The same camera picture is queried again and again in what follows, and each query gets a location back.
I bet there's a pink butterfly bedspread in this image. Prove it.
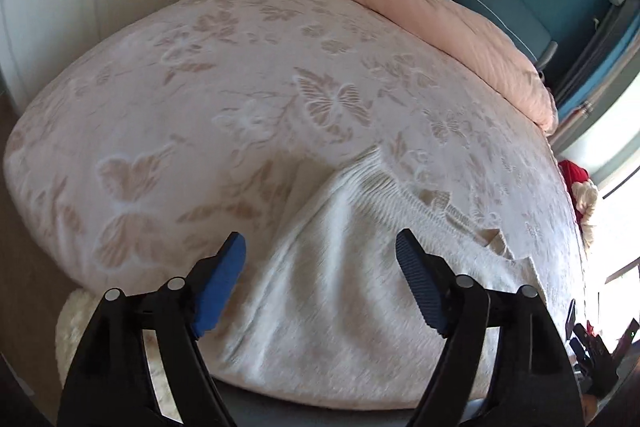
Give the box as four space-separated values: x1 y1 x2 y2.
4 0 585 326

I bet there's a pink folded duvet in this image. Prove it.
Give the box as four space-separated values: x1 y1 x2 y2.
352 0 559 135

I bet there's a white fluffy rug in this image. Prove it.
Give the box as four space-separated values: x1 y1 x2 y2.
54 288 181 423

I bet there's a red and cream plush toy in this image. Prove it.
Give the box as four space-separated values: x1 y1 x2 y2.
558 159 600 251

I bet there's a cream knitted sweater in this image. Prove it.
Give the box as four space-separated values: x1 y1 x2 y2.
203 148 539 410

